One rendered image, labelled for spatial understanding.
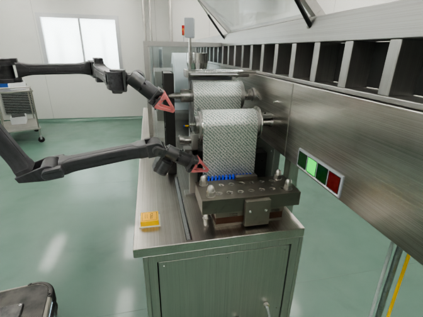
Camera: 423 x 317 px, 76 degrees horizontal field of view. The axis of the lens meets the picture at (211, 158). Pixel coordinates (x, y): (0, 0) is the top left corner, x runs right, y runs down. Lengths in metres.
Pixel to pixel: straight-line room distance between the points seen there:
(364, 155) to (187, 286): 0.79
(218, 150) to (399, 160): 0.68
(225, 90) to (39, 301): 1.52
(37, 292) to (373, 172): 1.81
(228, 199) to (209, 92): 0.55
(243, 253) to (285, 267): 0.22
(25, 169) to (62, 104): 5.91
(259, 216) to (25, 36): 6.45
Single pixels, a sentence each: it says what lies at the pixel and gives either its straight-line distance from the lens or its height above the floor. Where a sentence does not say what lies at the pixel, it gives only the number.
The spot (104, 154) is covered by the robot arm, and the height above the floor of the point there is 1.18.
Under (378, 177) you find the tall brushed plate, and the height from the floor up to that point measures 1.27.
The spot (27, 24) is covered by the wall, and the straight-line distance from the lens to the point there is 7.02.
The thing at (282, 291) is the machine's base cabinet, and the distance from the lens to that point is 1.37.
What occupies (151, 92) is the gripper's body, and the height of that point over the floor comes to 1.40.
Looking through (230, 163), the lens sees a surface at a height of 1.09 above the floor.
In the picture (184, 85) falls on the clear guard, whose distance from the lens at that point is 2.12.
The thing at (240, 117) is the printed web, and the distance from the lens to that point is 1.15.
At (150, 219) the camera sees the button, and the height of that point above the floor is 0.92.
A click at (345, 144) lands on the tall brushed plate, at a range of 0.85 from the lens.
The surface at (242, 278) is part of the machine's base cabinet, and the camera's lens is 1.22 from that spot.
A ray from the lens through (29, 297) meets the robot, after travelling 1.99.
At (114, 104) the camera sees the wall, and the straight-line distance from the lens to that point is 6.78.
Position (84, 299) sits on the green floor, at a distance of 2.19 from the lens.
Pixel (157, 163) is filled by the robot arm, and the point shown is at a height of 1.12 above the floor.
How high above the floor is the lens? 1.55
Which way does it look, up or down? 22 degrees down
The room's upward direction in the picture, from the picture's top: 1 degrees clockwise
